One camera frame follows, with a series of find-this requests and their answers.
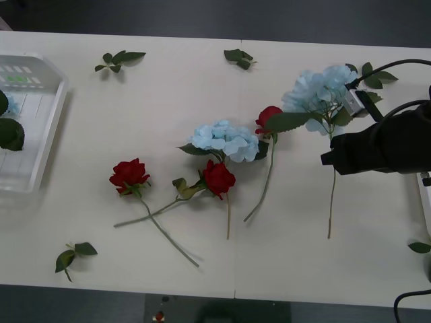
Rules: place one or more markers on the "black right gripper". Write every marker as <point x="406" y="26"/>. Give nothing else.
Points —
<point x="363" y="151"/>

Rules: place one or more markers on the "pale blue flower long stem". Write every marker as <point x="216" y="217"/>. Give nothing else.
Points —
<point x="313" y="87"/>

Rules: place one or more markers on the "red rose with yellowed leaf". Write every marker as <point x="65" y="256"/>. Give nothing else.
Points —
<point x="219" y="178"/>

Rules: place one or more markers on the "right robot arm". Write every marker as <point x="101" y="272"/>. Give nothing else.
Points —
<point x="414" y="141"/>

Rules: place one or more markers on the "red rose with stem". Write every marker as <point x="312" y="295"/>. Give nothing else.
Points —
<point x="269" y="116"/>
<point x="129" y="173"/>

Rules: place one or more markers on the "loose green leaf twig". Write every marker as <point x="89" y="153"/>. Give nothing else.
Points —
<point x="124" y="56"/>
<point x="373" y="81"/>
<point x="85" y="249"/>
<point x="232" y="54"/>

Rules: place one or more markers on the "shallow white plastic box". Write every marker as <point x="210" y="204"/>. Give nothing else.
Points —
<point x="426" y="202"/>
<point x="50" y="111"/>

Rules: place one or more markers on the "pale blue flower green stem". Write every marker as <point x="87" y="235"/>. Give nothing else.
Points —
<point x="222" y="134"/>

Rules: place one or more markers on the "single loose green leaf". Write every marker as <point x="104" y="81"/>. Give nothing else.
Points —
<point x="420" y="247"/>

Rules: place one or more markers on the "pale blue flower dark leaves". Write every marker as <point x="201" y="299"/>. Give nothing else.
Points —
<point x="11" y="134"/>

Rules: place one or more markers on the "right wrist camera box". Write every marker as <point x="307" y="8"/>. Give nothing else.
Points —
<point x="352" y="102"/>

